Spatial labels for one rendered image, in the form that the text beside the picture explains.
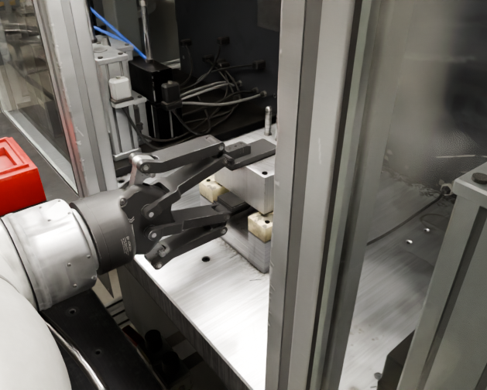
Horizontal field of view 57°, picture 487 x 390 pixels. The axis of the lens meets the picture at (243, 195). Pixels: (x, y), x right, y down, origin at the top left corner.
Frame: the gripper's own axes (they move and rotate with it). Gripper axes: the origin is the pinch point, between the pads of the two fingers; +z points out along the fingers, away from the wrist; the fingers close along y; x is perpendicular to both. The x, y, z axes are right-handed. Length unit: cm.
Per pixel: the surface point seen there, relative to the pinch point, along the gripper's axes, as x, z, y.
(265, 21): 2.7, 4.2, 16.2
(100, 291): 99, 5, -100
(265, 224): -5.8, -2.4, -2.9
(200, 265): -0.6, -8.0, -9.6
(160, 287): -0.8, -13.4, -9.7
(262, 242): -6.1, -3.0, -5.0
